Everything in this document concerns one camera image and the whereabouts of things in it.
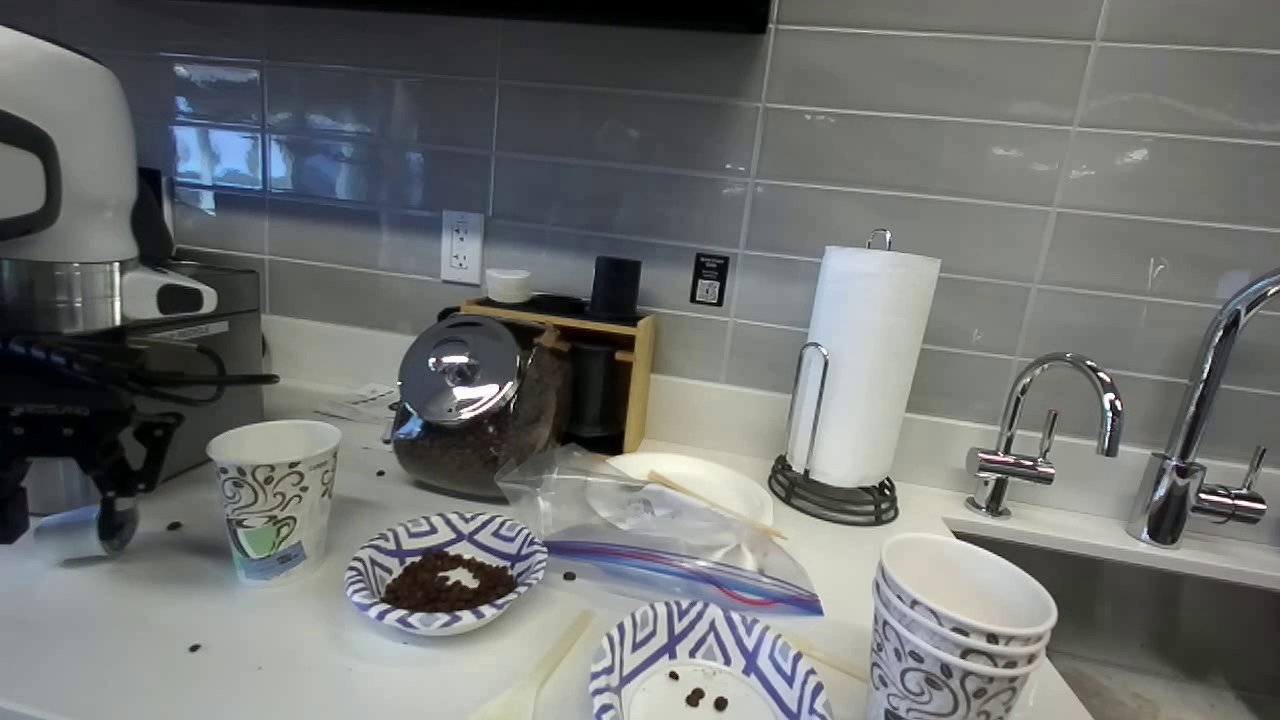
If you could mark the stacked patterned bowls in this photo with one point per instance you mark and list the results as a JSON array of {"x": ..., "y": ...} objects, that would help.
[{"x": 720, "y": 653}]

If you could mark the white capped container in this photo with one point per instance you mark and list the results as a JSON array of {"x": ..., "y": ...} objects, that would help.
[{"x": 507, "y": 285}]

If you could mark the metal paper towel holder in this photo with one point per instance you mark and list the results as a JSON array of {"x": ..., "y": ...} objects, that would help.
[{"x": 834, "y": 506}]

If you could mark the black wall switch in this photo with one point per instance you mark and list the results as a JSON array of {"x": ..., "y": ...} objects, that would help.
[{"x": 709, "y": 280}]

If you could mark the small chrome faucet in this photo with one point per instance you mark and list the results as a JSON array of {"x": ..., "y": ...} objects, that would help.
[{"x": 1026, "y": 463}]

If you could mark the white wall power outlet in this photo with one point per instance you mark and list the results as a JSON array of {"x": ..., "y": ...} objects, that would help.
[{"x": 463, "y": 245}]

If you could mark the white paper towel roll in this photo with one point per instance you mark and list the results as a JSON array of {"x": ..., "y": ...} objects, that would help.
[{"x": 864, "y": 361}]

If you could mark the tall chrome faucet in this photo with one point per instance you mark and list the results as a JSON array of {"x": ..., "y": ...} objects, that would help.
[{"x": 1174, "y": 493}]

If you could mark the chrome jar lid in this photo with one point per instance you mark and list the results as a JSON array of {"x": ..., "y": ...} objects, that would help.
[{"x": 463, "y": 371}]

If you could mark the coffee grounds pile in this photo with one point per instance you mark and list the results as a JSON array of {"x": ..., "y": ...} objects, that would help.
[{"x": 447, "y": 580}]

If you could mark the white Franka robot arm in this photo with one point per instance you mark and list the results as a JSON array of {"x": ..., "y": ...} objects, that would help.
[{"x": 80, "y": 146}]

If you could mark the patterned plate with grounds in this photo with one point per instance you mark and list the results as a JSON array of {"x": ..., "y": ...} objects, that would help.
[{"x": 387, "y": 604}]

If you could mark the steel sink basin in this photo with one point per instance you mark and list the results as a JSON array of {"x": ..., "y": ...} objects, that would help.
[{"x": 1145, "y": 613}]

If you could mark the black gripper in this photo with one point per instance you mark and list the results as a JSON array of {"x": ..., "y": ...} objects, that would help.
[{"x": 64, "y": 401}]

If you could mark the single patterned paper cup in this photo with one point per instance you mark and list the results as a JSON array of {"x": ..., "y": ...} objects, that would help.
[{"x": 279, "y": 501}]

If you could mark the clear zip bag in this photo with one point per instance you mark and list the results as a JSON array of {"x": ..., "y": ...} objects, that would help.
[{"x": 667, "y": 546}]

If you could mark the wooden rack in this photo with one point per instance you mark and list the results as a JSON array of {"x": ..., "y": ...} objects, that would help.
[{"x": 637, "y": 373}]

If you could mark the white mug by sink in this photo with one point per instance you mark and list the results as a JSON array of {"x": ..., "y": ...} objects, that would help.
[{"x": 935, "y": 692}]

